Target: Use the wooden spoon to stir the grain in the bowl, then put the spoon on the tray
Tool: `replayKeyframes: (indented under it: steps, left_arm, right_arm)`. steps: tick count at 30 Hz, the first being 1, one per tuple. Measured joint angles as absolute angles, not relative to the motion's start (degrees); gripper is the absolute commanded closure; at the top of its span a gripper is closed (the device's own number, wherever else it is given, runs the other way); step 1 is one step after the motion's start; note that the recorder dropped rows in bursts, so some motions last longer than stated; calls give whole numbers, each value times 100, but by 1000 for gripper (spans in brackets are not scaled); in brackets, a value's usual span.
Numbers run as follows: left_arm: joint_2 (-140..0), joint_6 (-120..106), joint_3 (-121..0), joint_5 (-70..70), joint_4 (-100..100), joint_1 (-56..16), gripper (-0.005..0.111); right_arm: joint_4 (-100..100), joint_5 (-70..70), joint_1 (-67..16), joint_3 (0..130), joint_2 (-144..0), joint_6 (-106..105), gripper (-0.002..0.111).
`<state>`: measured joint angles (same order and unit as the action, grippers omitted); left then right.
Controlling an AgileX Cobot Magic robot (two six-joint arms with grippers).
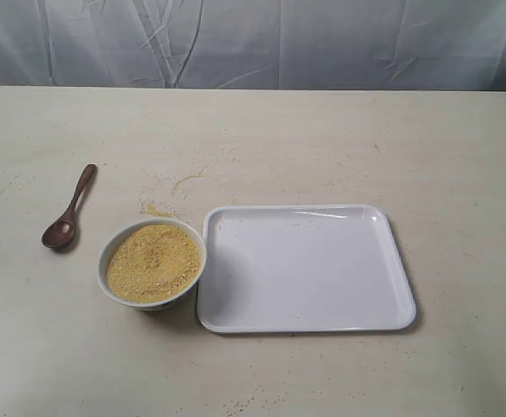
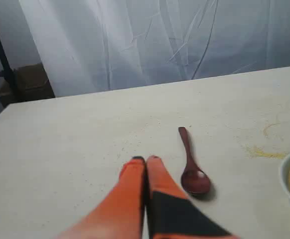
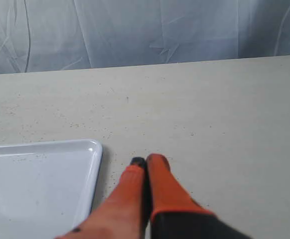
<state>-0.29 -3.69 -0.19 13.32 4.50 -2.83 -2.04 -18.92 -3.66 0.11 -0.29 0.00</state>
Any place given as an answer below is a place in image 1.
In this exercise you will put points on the white rectangular plastic tray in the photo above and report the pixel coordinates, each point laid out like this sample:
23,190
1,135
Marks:
302,269

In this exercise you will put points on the brown wooden spoon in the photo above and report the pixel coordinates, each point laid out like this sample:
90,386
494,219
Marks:
62,231

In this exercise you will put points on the spilled yellow grains pile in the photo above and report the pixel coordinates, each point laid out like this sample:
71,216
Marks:
157,209

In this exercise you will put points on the white ceramic bowl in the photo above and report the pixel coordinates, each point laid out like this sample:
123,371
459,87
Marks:
118,238

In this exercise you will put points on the white wrinkled backdrop cloth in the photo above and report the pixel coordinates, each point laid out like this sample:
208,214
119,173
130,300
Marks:
422,45

